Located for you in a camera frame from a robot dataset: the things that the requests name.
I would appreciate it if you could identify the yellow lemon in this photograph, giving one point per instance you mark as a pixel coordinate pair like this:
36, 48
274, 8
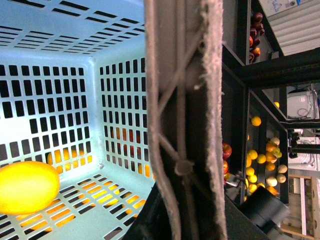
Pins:
27, 187

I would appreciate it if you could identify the beige pear upper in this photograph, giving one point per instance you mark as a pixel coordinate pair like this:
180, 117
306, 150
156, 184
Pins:
275, 140

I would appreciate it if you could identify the beige pear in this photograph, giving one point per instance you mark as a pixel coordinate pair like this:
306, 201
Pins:
275, 140
281, 178

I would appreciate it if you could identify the light blue plastic basket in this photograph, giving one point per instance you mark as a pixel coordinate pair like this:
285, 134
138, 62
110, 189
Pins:
73, 95

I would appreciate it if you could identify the wooden crate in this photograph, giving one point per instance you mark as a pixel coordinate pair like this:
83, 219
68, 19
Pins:
303, 222

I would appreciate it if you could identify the black fruit display shelf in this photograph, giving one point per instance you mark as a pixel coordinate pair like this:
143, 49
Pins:
256, 76

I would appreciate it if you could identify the beige pear lower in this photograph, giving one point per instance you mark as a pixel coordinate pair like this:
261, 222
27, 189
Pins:
281, 178

